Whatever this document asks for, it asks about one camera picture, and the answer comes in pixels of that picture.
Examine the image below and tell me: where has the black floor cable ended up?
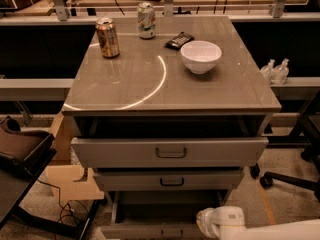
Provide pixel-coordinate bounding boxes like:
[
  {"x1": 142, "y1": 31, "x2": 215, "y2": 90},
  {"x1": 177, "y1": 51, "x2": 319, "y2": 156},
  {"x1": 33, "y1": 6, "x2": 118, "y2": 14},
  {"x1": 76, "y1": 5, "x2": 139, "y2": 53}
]
[{"x1": 35, "y1": 178, "x2": 90, "y2": 240}]

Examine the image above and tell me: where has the white green soda can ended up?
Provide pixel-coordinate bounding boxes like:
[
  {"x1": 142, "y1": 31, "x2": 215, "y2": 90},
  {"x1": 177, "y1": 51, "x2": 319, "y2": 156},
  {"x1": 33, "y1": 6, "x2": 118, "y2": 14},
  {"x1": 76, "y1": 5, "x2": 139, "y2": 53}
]
[{"x1": 137, "y1": 2, "x2": 156, "y2": 39}]

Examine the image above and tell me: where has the grey drawer cabinet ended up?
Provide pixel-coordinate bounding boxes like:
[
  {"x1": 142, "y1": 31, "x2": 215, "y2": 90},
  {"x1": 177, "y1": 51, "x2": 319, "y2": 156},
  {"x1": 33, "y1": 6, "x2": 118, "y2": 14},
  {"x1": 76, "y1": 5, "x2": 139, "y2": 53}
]
[{"x1": 61, "y1": 15, "x2": 282, "y2": 240}]

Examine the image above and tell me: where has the black snack packet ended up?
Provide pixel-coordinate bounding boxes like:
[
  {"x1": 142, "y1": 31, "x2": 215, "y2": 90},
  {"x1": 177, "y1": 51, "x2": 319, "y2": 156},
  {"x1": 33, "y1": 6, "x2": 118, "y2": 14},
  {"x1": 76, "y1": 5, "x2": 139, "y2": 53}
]
[{"x1": 165, "y1": 32, "x2": 194, "y2": 50}]

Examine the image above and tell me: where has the clear sanitizer bottle left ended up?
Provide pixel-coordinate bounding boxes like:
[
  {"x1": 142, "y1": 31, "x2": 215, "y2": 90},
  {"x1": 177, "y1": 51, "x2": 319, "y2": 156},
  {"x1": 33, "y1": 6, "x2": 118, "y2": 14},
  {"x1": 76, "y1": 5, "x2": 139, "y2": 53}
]
[{"x1": 260, "y1": 59, "x2": 275, "y2": 84}]

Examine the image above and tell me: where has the grey middle drawer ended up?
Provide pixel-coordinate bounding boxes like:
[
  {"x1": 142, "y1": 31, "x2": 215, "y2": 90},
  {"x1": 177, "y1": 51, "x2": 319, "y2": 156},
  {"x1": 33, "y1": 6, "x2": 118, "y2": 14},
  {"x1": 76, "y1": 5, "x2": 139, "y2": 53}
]
[{"x1": 94, "y1": 169, "x2": 244, "y2": 191}]

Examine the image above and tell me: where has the grey top drawer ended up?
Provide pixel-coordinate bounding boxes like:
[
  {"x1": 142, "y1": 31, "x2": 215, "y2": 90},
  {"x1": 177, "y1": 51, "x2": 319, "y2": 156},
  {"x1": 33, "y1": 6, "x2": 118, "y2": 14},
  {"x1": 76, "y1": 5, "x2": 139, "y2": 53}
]
[{"x1": 71, "y1": 137, "x2": 268, "y2": 168}]

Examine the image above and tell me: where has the gold soda can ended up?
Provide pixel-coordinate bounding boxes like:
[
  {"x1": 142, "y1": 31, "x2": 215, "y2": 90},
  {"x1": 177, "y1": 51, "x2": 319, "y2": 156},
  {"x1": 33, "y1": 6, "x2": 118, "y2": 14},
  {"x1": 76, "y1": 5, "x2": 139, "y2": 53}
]
[{"x1": 96, "y1": 17, "x2": 120, "y2": 58}]

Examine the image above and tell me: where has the grey drawer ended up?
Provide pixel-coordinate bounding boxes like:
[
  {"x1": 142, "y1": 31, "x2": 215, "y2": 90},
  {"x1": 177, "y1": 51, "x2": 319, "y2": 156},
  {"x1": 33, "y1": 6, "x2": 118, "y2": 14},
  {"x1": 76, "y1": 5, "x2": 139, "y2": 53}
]
[
  {"x1": 71, "y1": 137, "x2": 268, "y2": 168},
  {"x1": 101, "y1": 190, "x2": 228, "y2": 240},
  {"x1": 94, "y1": 169, "x2": 244, "y2": 191}
]

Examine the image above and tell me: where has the white bowl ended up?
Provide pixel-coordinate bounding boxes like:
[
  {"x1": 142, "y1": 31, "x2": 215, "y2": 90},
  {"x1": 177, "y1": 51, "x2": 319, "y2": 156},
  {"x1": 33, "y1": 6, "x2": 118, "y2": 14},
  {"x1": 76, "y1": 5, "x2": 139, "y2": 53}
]
[{"x1": 180, "y1": 41, "x2": 222, "y2": 74}]

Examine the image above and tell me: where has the grey bottom drawer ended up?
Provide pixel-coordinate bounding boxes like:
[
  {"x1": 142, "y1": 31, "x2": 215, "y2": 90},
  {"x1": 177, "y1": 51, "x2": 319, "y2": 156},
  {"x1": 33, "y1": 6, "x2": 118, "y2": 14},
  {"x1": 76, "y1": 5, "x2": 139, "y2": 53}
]
[{"x1": 101, "y1": 190, "x2": 228, "y2": 240}]

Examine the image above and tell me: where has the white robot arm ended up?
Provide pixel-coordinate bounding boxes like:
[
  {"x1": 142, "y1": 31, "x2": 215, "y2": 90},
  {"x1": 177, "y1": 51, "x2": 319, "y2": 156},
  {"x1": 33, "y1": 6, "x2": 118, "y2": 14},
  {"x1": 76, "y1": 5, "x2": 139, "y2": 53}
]
[{"x1": 196, "y1": 206, "x2": 320, "y2": 240}]

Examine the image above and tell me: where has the clear sanitizer bottle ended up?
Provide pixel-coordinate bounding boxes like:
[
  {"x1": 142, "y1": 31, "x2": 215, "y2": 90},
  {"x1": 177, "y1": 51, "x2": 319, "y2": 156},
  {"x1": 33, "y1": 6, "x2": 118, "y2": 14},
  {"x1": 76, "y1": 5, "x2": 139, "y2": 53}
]
[
  {"x1": 260, "y1": 59, "x2": 275, "y2": 84},
  {"x1": 271, "y1": 59, "x2": 289, "y2": 84}
]

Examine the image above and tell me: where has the beige foam block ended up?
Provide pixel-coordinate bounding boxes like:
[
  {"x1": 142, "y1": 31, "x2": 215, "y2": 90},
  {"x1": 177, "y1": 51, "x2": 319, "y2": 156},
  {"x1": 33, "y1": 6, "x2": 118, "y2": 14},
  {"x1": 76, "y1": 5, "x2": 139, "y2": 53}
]
[{"x1": 45, "y1": 165, "x2": 104, "y2": 204}]

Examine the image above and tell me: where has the clear sanitizer bottle right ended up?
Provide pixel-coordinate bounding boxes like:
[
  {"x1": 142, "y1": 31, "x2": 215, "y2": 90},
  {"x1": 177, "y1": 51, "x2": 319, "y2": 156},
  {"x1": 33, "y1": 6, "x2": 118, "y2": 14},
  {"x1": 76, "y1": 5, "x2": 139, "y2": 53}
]
[{"x1": 271, "y1": 59, "x2": 289, "y2": 84}]

